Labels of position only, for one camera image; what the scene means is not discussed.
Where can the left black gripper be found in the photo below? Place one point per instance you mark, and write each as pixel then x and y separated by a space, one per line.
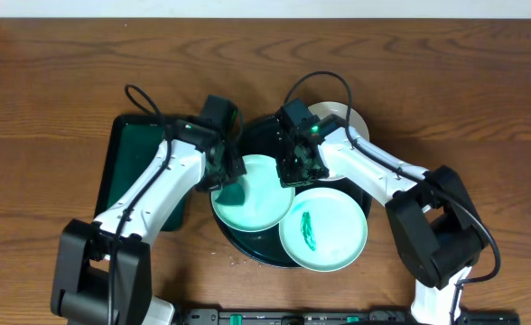
pixel 228 169

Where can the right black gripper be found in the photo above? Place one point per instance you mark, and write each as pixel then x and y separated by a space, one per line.
pixel 288 177

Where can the green sponge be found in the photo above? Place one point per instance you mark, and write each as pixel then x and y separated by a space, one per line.
pixel 233 195

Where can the mint green plate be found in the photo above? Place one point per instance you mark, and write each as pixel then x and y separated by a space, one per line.
pixel 267 202
pixel 325 230

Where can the white plate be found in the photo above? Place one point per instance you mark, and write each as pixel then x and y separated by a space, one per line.
pixel 326 108

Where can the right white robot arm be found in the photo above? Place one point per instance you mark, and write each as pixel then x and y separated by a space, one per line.
pixel 438 233

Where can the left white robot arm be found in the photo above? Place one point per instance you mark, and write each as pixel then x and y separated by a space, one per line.
pixel 103 268

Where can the round black tray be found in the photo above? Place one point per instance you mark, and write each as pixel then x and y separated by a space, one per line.
pixel 260 137

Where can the dark green rectangular tray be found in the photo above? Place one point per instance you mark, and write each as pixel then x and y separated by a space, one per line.
pixel 133 143

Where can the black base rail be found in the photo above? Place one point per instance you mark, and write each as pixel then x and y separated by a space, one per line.
pixel 215 317

